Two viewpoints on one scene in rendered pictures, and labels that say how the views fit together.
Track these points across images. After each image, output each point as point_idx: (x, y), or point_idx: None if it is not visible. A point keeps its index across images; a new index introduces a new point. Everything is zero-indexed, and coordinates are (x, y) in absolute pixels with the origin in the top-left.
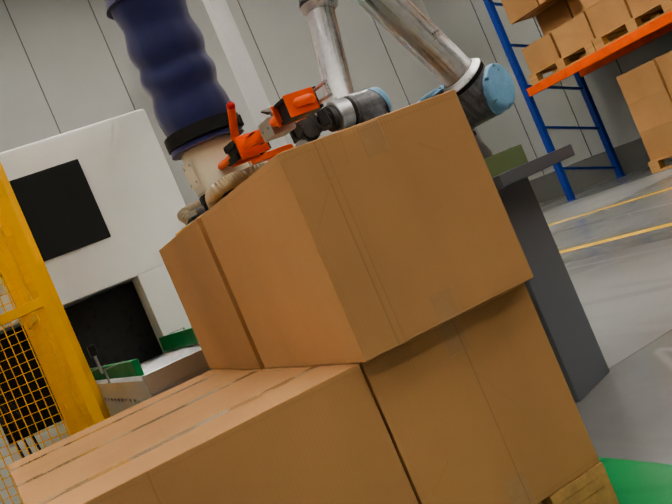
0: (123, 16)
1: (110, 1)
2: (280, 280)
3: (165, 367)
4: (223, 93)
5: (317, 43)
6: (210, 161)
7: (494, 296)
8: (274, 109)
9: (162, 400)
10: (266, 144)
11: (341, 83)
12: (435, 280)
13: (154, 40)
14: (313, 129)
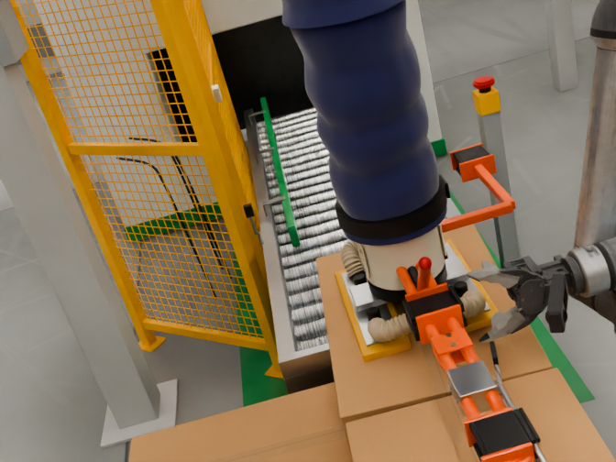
0: (303, 47)
1: (287, 19)
2: None
3: (304, 357)
4: (428, 172)
5: (597, 106)
6: (388, 262)
7: None
8: (468, 427)
9: (284, 456)
10: (461, 325)
11: (611, 183)
12: None
13: (341, 101)
14: (537, 303)
